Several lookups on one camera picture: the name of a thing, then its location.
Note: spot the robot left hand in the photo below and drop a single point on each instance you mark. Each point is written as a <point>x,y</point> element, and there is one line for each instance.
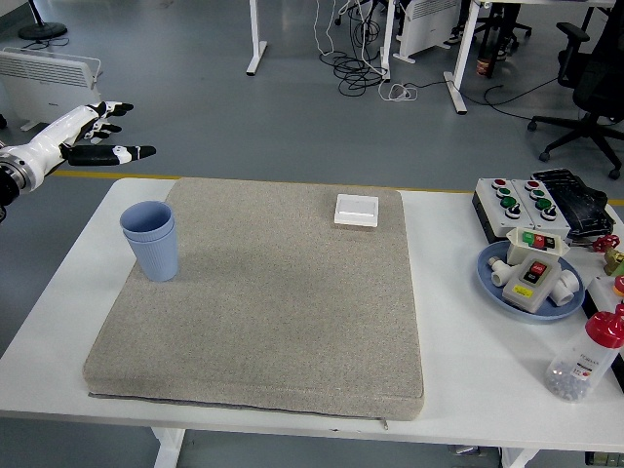
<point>53,134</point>

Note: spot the blue ribbed cup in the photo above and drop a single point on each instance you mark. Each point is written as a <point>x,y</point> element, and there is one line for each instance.
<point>146,217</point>
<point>158,263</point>

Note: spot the white panel heater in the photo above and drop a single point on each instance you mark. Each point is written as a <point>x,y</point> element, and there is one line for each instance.
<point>424,29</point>
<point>49,92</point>

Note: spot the black fan stand base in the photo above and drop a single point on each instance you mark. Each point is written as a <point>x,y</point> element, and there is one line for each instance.
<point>43,31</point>

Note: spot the white desk leg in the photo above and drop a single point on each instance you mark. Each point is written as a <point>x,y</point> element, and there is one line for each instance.
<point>255,49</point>
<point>387,29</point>
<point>456,92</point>

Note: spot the grey-brown mat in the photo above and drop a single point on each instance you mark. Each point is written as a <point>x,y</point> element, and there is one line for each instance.
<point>292,317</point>

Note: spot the white table leg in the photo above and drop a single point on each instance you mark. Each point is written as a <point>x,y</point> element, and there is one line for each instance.
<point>168,448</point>
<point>519,459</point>

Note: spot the brown can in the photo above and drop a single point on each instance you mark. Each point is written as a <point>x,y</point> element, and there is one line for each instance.
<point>482,67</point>

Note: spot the grey three-button control box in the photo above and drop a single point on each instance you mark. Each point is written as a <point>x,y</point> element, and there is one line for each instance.
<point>487,205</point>
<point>529,205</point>

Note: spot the black chair base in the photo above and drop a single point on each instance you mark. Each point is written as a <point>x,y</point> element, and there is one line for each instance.
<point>507,24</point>

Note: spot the white pipe fitting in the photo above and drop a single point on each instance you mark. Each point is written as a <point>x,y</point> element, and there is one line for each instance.
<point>565,287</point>
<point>499,278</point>

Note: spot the blue plate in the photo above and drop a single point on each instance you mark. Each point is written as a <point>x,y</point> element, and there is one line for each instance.
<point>536,314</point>

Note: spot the black office chair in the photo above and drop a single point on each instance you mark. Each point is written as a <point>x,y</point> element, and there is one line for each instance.
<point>595,83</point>

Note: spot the white box red button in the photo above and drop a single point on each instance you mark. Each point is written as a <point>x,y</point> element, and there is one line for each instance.
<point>602,292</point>

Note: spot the clear bottle red cap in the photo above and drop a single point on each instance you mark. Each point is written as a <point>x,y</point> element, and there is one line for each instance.
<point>580,370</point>

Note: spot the black crate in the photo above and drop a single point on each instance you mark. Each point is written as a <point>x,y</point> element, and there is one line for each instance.
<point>604,460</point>

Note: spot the white wall switch plate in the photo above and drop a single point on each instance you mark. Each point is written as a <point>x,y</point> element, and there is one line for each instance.
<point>356,209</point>

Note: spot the beige green-red push-button switch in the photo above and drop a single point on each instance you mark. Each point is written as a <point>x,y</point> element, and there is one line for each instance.
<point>517,251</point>

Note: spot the beige red-black push-button switch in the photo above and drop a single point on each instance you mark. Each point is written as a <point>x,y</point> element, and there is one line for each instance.
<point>519,292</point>

